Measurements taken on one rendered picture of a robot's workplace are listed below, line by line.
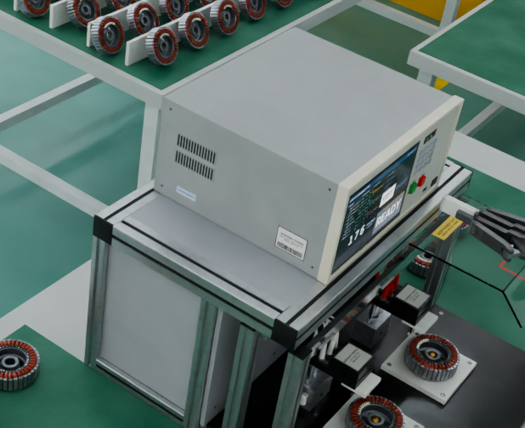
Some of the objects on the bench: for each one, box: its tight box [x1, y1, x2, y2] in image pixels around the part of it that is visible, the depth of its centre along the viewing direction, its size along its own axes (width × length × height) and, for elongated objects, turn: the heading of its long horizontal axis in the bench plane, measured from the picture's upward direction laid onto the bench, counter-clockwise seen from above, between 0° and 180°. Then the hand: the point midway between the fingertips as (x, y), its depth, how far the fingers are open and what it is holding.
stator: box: [345, 395, 405, 428], centre depth 203 cm, size 11×11×4 cm
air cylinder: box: [299, 365, 333, 411], centre depth 209 cm, size 5×8×6 cm
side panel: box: [84, 235, 218, 428], centre depth 198 cm, size 28×3×32 cm, turn 44°
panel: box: [200, 308, 287, 426], centre depth 215 cm, size 1×66×30 cm, turn 134°
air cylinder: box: [351, 304, 392, 348], centre depth 226 cm, size 5×8×6 cm
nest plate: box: [381, 329, 477, 405], centre depth 222 cm, size 15×15×1 cm
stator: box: [404, 334, 460, 381], centre depth 221 cm, size 11×11×4 cm
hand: (459, 210), depth 197 cm, fingers closed
